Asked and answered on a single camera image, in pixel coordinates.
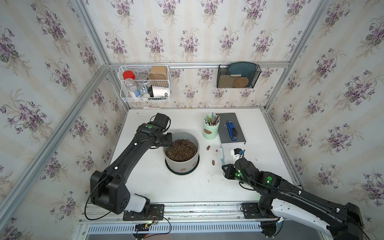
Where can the black pot saucer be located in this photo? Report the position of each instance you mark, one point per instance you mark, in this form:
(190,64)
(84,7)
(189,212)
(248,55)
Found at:
(182,168)

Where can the brown cardboard cup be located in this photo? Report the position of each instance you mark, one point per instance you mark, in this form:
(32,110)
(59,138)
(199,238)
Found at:
(158,73)

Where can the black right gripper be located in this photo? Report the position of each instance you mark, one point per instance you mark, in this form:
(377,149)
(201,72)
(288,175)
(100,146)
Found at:
(229,167)

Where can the white ceramic pot with soil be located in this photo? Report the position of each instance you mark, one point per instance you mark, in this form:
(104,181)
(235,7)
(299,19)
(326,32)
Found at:
(185,146)

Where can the clear plastic bottle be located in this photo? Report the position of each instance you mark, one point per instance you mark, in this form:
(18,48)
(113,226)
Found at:
(132,88)

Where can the black mesh wall organizer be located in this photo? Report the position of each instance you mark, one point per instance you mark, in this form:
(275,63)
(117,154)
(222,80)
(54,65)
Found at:
(225,81)

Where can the teal plate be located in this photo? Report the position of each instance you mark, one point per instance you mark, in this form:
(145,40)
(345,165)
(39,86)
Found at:
(245,69)

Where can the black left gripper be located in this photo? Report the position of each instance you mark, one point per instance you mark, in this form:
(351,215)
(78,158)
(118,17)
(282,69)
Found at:
(169,144)

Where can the grey notebook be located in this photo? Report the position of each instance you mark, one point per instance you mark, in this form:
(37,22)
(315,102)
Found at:
(223,131)

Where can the white cylindrical speaker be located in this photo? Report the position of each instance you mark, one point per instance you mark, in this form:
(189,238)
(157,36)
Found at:
(159,92)

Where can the round cork coaster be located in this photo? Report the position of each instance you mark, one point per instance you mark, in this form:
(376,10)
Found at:
(241,82)

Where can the white wire basket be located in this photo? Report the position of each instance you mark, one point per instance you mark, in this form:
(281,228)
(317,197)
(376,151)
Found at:
(143,83)

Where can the green pencil cup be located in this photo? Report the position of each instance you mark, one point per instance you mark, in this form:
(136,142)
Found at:
(211,126)

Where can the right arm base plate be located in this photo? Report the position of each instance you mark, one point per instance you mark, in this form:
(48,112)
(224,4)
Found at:
(252,211)

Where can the small circuit board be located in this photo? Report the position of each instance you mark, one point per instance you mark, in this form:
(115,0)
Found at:
(142,227)

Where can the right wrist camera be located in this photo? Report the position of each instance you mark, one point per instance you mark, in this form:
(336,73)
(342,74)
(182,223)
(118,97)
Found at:
(237,154)

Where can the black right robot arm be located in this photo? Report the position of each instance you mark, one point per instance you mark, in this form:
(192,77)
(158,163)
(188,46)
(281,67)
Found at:
(282,200)

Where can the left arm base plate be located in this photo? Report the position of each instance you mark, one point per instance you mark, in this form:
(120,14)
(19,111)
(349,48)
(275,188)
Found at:
(152,212)

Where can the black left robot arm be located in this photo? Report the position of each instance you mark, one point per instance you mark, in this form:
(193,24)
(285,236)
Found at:
(108,188)

